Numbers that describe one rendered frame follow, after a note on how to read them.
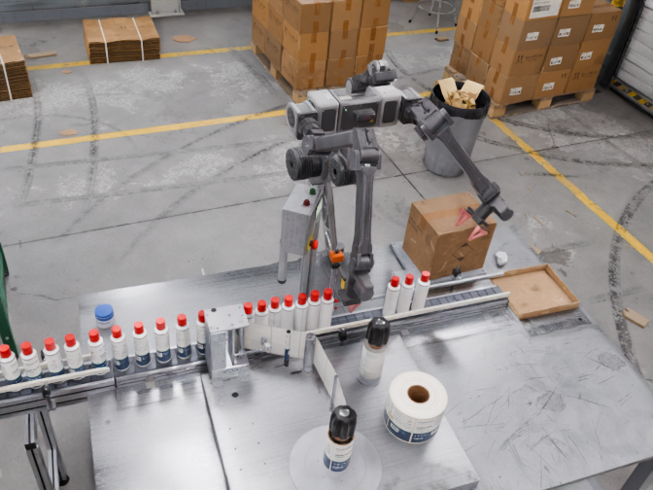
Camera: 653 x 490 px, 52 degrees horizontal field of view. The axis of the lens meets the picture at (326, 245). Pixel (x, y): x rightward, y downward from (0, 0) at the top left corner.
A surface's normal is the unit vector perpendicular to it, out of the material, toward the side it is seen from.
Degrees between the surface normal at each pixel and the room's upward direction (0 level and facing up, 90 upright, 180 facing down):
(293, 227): 90
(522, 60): 90
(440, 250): 90
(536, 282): 0
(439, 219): 0
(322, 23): 91
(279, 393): 0
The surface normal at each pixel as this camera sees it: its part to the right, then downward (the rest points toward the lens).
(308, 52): 0.38, 0.65
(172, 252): 0.09, -0.76
